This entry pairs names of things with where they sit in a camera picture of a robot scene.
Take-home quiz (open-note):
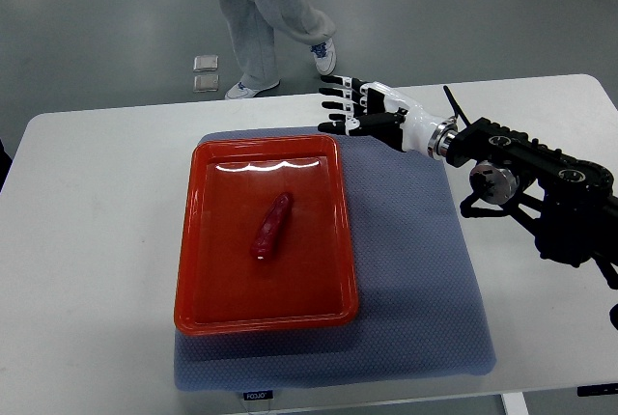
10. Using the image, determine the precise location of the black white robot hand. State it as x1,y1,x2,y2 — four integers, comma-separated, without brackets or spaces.
318,75,457,160

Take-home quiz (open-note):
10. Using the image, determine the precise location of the red pepper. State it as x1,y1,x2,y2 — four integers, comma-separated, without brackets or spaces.
249,192,294,260

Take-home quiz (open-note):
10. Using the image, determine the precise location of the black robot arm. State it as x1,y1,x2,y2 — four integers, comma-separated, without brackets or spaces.
441,118,617,289

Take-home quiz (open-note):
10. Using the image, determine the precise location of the red plastic tray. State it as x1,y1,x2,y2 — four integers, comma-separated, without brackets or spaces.
174,135,359,337

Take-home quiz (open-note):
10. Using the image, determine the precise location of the white blue sneaker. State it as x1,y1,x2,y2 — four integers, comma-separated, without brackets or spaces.
310,39,337,75
224,81,280,100

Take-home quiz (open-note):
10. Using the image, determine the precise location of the person in grey trousers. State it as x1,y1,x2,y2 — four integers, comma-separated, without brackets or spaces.
218,0,336,88

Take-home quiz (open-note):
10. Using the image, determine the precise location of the lower metal floor plate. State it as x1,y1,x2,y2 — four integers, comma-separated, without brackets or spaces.
193,73,219,93

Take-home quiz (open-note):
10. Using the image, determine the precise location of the metal floor plate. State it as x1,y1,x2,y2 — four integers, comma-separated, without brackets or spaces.
193,54,219,72
193,73,219,93

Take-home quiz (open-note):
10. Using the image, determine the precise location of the upper metal floor plate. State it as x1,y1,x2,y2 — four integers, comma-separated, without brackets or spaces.
193,54,219,72

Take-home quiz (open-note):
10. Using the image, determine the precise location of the blue-grey mesh mat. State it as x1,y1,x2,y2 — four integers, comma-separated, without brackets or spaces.
175,137,496,391

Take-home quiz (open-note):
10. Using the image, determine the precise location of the black table label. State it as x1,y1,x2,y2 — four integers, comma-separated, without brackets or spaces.
242,390,274,401

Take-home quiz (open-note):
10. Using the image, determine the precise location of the white table leg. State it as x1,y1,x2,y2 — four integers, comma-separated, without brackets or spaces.
500,392,529,415

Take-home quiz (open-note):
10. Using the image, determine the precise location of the black table control panel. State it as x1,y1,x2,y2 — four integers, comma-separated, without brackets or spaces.
576,383,618,398

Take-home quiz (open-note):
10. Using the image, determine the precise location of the dark object at left edge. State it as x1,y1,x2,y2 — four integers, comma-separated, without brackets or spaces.
0,141,13,189

